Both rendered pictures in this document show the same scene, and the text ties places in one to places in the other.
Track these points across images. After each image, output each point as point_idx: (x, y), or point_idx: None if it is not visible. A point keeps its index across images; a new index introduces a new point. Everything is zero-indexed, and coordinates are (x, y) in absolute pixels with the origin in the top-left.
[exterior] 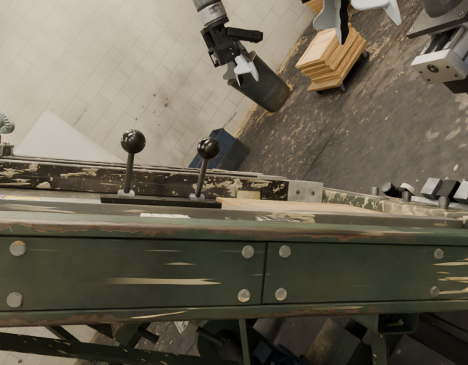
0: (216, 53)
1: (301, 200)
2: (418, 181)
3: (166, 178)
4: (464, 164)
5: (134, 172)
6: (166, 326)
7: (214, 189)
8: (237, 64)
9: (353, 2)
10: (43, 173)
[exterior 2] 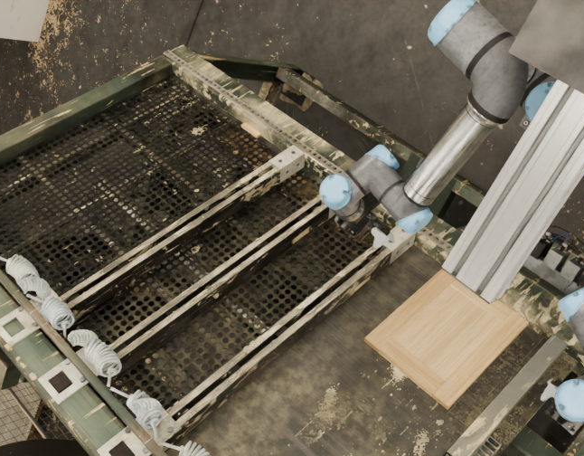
0: (356, 240)
1: (400, 254)
2: (428, 8)
3: (306, 326)
4: (486, 3)
5: (283, 342)
6: (67, 145)
7: (338, 302)
8: (375, 237)
9: None
10: (221, 398)
